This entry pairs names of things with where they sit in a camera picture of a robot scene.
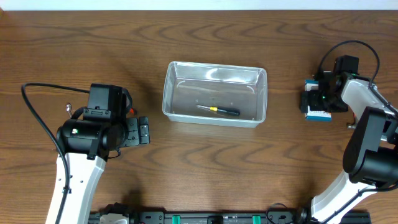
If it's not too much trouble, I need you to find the precision screwdriver set box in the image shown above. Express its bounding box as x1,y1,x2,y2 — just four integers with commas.
304,80,331,121

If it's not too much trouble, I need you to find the silver combination wrench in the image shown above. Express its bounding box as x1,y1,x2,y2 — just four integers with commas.
65,103,73,118

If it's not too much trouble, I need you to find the black yellow screwdriver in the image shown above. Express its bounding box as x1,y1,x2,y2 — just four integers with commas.
197,105,240,116

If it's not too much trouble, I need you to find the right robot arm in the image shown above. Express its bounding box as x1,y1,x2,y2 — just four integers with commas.
295,71,397,223

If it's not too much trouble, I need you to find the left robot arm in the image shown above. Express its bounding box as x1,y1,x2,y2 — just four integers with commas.
46,107,150,223

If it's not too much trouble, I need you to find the clear plastic container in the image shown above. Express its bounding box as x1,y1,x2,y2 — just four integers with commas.
162,61,267,128

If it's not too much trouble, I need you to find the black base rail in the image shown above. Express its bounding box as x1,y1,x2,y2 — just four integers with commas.
88,202,373,224

